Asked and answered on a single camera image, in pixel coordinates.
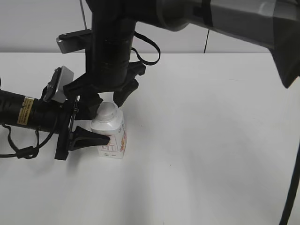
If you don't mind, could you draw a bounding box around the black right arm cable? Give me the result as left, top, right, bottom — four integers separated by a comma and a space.
131, 32, 161, 66

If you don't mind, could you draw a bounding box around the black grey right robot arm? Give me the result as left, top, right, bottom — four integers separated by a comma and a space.
64, 0, 300, 105

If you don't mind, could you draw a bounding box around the white round bottle cap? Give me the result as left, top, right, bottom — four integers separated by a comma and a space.
96, 102, 117, 122

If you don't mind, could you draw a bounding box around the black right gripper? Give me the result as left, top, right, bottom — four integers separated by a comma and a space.
64, 32, 146, 113

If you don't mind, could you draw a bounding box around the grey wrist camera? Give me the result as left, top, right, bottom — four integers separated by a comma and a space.
56, 29, 92, 54
42, 66, 74, 103

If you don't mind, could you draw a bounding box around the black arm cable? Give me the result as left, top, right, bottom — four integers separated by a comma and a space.
0, 124, 59, 160
131, 32, 161, 66

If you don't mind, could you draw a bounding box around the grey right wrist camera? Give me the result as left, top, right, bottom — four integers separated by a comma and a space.
56, 29, 92, 54

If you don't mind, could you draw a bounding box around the white yili changqing bottle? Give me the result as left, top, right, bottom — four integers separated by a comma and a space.
90, 105, 127, 159

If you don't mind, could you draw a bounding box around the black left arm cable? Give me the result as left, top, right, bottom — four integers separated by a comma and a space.
0, 124, 59, 160

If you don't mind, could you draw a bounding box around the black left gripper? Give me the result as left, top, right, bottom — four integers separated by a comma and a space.
31, 99, 110, 161

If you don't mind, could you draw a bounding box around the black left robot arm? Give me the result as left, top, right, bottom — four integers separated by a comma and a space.
0, 90, 110, 160

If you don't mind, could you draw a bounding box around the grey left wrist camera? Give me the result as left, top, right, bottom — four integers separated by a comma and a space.
42, 66, 74, 103

